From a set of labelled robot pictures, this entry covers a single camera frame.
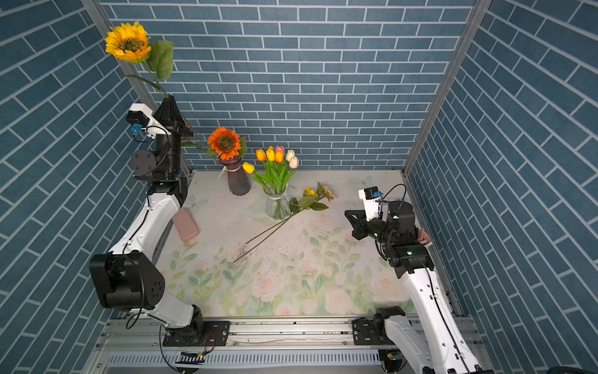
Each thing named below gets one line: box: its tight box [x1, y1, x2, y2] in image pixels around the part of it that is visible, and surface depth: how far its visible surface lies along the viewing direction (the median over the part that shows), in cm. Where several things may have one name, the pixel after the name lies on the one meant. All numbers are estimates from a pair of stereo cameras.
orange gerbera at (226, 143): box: [206, 127, 248, 162], surface depth 76 cm
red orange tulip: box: [274, 145, 285, 163], surface depth 86 cm
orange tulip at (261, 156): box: [256, 148, 276, 193], surface depth 87 cm
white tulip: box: [281, 149, 296, 188], surface depth 88 cm
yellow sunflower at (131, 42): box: [105, 21, 175, 98], surface depth 48 cm
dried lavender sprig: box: [232, 240, 253, 270], surface depth 93 cm
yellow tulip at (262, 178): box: [242, 162, 274, 195], surface depth 90 cm
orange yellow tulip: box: [266, 145, 278, 193], surface depth 87 cm
